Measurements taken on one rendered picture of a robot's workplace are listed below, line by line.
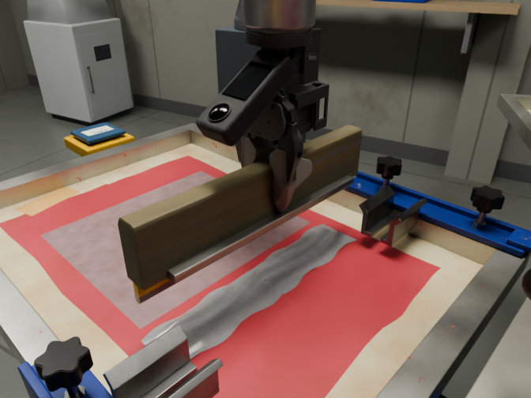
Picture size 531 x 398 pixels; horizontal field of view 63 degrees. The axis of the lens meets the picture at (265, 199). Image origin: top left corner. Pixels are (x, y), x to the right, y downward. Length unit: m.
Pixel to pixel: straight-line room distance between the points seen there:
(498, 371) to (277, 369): 0.22
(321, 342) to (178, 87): 3.94
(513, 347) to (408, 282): 0.21
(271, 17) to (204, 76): 3.68
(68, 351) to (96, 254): 0.31
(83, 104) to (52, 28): 0.65
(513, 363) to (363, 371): 0.15
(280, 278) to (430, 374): 0.24
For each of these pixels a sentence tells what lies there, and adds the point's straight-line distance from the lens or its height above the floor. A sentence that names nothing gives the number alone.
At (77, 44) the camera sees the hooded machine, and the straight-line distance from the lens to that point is 4.08.
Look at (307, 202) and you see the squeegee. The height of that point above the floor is 1.07.
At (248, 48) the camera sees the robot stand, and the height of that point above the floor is 1.16.
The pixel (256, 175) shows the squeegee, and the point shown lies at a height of 1.14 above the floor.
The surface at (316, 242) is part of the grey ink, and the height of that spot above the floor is 0.96.
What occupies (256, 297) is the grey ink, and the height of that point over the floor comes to 0.96.
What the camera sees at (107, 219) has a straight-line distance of 0.81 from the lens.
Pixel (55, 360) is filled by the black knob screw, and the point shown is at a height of 1.06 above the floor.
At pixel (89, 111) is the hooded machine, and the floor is 0.16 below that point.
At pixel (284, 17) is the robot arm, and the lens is 0.46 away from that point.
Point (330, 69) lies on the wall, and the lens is 3.51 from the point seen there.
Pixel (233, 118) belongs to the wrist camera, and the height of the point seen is 1.22.
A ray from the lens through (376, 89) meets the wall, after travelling 3.42.
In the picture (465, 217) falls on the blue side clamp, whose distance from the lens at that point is 0.75.
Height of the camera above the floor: 1.36
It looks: 29 degrees down
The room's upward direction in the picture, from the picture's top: straight up
